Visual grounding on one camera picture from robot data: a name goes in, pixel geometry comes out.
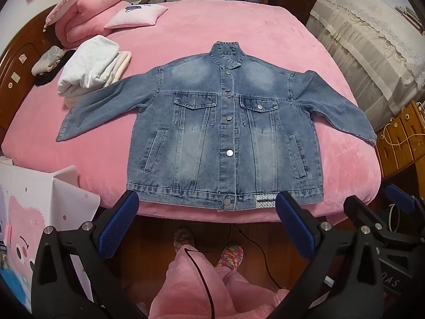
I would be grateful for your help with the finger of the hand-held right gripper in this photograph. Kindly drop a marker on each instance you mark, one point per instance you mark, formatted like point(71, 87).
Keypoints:
point(400, 197)
point(360, 211)

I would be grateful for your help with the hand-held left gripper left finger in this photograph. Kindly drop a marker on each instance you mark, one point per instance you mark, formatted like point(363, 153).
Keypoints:
point(118, 226)

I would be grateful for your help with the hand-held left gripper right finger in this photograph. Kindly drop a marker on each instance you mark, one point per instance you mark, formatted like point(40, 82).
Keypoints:
point(295, 226)

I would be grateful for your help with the blue denim jacket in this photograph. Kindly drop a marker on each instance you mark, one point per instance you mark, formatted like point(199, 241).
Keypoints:
point(199, 139)

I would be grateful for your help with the person's left knitted slipper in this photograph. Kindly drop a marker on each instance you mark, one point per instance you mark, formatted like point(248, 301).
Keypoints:
point(184, 239)

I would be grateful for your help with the person's knitted slipper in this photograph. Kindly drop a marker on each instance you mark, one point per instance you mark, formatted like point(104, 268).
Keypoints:
point(230, 256)
point(184, 239)

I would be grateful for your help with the wooden drawer cabinet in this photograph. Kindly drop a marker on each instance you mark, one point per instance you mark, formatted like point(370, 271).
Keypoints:
point(408, 129)

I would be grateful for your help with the person's right knitted slipper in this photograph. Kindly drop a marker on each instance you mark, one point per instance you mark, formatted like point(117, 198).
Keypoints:
point(230, 256)

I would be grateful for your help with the white pink cartoon box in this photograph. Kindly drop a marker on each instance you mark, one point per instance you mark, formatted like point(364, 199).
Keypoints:
point(33, 212)

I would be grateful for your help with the person's pink fleece pants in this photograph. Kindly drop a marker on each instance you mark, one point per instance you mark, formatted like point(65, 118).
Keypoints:
point(186, 292)

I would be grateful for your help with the black cloth item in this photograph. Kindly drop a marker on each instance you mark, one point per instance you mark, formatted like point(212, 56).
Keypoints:
point(49, 78)

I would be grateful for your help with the beige lace covered sofa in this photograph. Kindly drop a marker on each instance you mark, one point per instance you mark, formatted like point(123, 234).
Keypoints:
point(358, 40)

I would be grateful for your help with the folded cream garment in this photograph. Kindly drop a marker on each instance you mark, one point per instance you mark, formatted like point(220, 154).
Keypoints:
point(122, 61)

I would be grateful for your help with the folded white garment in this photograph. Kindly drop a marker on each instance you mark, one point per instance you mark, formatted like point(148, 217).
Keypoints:
point(89, 63)

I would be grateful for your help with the wooden headboard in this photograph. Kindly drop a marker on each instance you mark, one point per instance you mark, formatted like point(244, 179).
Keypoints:
point(16, 89)

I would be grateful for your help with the grey floral pouch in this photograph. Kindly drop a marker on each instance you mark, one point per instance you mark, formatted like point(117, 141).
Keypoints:
point(46, 60)

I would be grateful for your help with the folded pink quilt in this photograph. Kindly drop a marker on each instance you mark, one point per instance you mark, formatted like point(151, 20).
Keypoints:
point(86, 23)

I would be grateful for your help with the small pink printed cushion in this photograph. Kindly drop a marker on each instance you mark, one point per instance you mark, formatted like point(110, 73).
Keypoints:
point(139, 15)

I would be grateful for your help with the pink bed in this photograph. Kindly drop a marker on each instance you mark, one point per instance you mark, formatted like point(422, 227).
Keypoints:
point(232, 23)

